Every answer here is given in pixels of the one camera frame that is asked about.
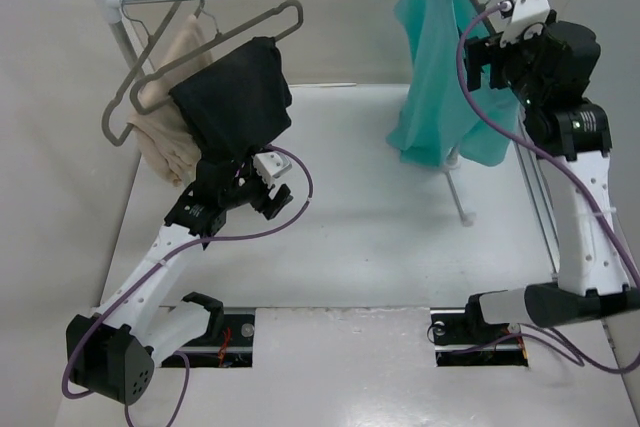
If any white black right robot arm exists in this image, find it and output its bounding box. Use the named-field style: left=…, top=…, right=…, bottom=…
left=456, top=21, right=639, bottom=341

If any beige shirt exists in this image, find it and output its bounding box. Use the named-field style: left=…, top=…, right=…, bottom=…
left=129, top=15, right=213, bottom=187

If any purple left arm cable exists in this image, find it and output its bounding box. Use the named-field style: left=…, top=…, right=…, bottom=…
left=60, top=144, right=315, bottom=427

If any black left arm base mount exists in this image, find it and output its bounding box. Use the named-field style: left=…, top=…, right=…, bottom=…
left=180, top=307, right=256, bottom=369

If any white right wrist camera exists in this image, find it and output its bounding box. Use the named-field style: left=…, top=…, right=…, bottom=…
left=500, top=0, right=550, bottom=48

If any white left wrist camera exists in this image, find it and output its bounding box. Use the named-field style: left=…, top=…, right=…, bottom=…
left=253, top=151, right=292, bottom=187

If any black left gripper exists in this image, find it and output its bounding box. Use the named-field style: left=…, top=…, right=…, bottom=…
left=220, top=148, right=291, bottom=217

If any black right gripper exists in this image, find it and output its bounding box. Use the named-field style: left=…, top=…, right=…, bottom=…
left=465, top=20, right=552, bottom=110

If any grey hanger with black shirt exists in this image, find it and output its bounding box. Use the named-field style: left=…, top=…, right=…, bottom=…
left=129, top=0, right=304, bottom=116

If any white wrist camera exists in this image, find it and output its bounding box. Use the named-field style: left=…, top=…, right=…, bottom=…
left=253, top=151, right=292, bottom=187
left=500, top=0, right=550, bottom=48

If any grey hanger with beige shirt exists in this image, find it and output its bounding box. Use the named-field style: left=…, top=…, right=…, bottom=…
left=95, top=0, right=182, bottom=147

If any black shirt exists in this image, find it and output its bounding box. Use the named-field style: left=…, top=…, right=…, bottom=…
left=169, top=37, right=292, bottom=162

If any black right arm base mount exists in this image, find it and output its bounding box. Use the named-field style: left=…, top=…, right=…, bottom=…
left=427, top=295, right=529, bottom=367

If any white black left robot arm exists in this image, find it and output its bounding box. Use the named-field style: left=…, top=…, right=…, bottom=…
left=61, top=146, right=300, bottom=407

